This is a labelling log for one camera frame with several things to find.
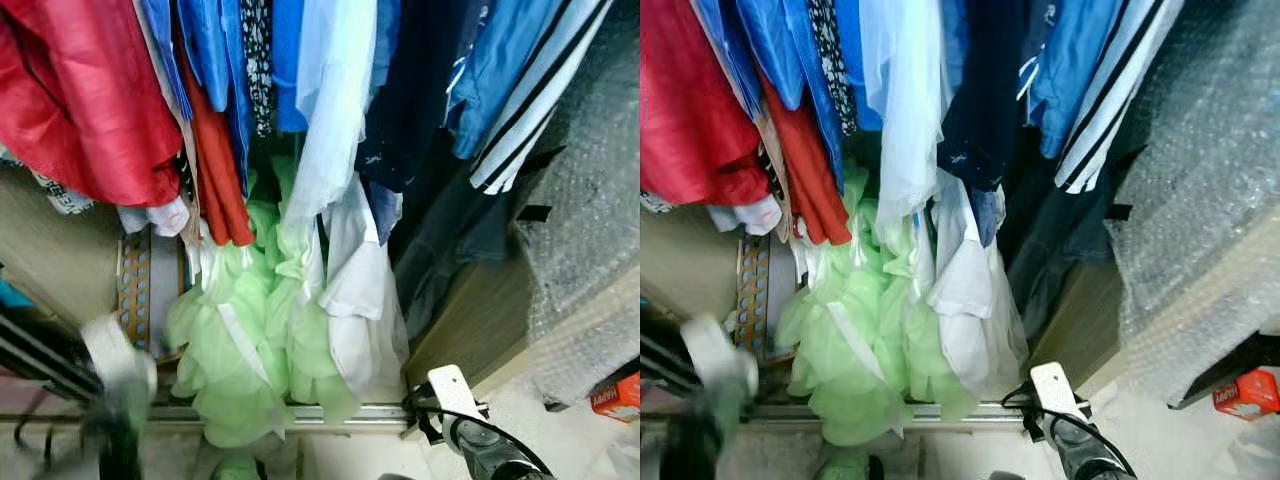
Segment light green garment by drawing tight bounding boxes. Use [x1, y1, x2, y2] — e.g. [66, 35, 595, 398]
[165, 160, 363, 449]
[775, 165, 976, 449]

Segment navy hanging garment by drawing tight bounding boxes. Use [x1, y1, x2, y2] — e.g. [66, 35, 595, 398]
[935, 0, 1053, 193]
[358, 0, 483, 193]

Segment white hanging garment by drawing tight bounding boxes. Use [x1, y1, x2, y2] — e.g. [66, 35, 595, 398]
[318, 175, 411, 403]
[925, 175, 1031, 403]

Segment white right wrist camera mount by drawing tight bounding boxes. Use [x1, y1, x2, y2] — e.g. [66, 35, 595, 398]
[428, 365, 488, 421]
[1030, 362, 1091, 419]

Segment black white floral garment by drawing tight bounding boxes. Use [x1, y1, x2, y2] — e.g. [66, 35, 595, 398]
[240, 0, 275, 137]
[808, 0, 859, 137]

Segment white black striped garment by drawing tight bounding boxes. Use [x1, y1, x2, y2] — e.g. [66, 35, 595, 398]
[470, 0, 617, 196]
[1055, 0, 1187, 196]

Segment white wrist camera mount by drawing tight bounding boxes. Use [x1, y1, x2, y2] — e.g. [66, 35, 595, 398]
[1030, 362, 1091, 419]
[428, 365, 488, 421]
[680, 315, 761, 398]
[80, 315, 159, 398]

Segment orange hanging garment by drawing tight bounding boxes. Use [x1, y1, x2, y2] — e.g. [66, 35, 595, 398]
[758, 68, 853, 247]
[178, 40, 257, 247]

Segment beige wardrobe side panel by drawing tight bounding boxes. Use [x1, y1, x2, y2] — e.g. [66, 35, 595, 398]
[0, 165, 128, 326]
[640, 205, 748, 323]

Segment brown wooden cabinet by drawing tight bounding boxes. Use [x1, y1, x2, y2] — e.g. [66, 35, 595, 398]
[1025, 210, 1280, 403]
[405, 210, 641, 403]

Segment silver wardrobe floor rail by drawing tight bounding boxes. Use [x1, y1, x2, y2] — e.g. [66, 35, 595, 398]
[148, 400, 423, 433]
[755, 400, 1041, 433]

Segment bright blue hanging garment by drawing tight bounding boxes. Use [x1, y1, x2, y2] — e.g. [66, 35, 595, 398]
[138, 0, 253, 191]
[838, 0, 884, 133]
[270, 0, 307, 133]
[690, 0, 847, 183]

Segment black wardrobe frame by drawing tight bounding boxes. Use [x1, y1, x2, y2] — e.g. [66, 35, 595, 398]
[0, 308, 103, 403]
[640, 318, 703, 398]

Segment black low table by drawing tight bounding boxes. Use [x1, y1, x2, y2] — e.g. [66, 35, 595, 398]
[1175, 335, 1280, 409]

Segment dark grey hanging garment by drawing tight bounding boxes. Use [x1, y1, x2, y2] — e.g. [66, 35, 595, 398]
[390, 150, 543, 343]
[1000, 150, 1143, 343]

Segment orange and grey printed box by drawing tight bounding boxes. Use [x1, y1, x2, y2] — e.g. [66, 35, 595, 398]
[735, 235, 803, 357]
[118, 230, 193, 361]

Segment medium blue hanging shirt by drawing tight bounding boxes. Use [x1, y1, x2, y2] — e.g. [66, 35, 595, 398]
[1020, 0, 1127, 161]
[445, 0, 567, 161]

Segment pale sheer hanging garment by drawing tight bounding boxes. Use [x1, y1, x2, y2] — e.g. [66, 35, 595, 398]
[280, 0, 381, 233]
[860, 0, 953, 233]

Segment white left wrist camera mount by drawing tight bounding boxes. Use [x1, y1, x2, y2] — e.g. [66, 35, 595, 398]
[680, 315, 761, 398]
[80, 315, 159, 398]

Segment clear bubble wrap sheet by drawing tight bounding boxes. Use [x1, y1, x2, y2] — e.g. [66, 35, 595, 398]
[1100, 0, 1280, 403]
[508, 0, 641, 403]

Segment small red box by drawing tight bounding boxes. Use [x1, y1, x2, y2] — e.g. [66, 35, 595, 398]
[590, 372, 641, 424]
[1212, 368, 1280, 420]

